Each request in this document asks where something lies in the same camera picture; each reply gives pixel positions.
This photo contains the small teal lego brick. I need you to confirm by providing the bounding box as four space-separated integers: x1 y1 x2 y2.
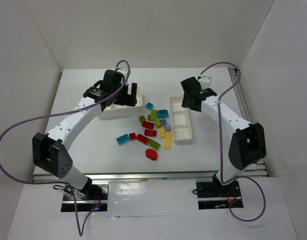
145 102 154 110

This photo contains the small green lego brick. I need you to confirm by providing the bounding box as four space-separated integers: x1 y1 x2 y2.
139 115 146 123

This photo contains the green square lego brick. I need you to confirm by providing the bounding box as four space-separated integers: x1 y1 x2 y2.
150 109 157 117

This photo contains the teal rounded printed lego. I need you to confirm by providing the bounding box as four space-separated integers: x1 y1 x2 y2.
156 109 169 119

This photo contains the small red lego brick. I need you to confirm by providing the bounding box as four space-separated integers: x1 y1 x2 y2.
129 132 137 141

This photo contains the red long lego brick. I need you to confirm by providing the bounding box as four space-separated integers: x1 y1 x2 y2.
136 134 150 145

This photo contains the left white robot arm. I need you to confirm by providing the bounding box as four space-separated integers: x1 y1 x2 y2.
32 68 137 200

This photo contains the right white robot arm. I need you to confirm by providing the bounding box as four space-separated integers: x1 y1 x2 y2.
180 77 267 194

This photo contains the left white divided container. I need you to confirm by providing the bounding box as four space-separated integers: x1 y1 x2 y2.
97 86 144 120

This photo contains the white divided container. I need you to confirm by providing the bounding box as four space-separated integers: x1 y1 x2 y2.
168 96 193 145
97 86 144 120

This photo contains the green lego brick centre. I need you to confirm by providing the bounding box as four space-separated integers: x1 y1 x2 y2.
147 114 156 122

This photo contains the red sloped lego upper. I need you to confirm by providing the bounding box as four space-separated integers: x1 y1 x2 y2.
141 121 155 130

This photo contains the red sloped lego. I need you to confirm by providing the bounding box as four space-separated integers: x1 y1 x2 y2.
144 129 157 137
141 121 155 130

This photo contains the green sloped lego brick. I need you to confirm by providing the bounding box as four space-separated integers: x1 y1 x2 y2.
155 118 162 129

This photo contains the right white divided container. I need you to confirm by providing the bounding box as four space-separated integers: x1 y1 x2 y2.
168 96 193 145

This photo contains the red sloped lego middle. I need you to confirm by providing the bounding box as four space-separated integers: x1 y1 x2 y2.
144 129 157 137

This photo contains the purple square lego brick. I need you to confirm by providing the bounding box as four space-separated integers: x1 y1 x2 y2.
160 119 168 127

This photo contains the light purple small lego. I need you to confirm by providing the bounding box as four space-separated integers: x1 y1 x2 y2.
164 123 171 132

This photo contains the yellow square lego brick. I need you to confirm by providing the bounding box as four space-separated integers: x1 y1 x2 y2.
158 127 166 139

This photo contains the yellow long lego plate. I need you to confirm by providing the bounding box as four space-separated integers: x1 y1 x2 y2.
164 131 173 150

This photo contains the green long lego brick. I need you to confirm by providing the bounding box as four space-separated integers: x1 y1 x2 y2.
147 138 161 150

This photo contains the red apple shaped lego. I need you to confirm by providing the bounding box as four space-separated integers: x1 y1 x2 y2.
145 148 158 161

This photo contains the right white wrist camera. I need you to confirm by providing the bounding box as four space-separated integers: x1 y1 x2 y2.
197 76 212 90

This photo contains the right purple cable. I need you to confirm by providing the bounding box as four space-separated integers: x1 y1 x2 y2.
199 61 267 222

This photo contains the purple cable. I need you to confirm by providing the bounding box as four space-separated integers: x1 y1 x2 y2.
199 61 267 222
0 59 132 237

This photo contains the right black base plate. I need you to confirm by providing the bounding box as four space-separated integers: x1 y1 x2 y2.
192 181 244 210

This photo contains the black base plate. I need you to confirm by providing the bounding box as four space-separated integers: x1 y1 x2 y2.
192 181 244 210
58 183 109 213

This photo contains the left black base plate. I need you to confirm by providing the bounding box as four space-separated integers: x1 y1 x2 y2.
58 183 109 213

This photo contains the aluminium front rail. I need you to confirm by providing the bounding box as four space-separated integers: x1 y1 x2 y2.
32 169 269 183

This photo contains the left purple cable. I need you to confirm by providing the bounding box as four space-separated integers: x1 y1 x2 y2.
0 59 132 237

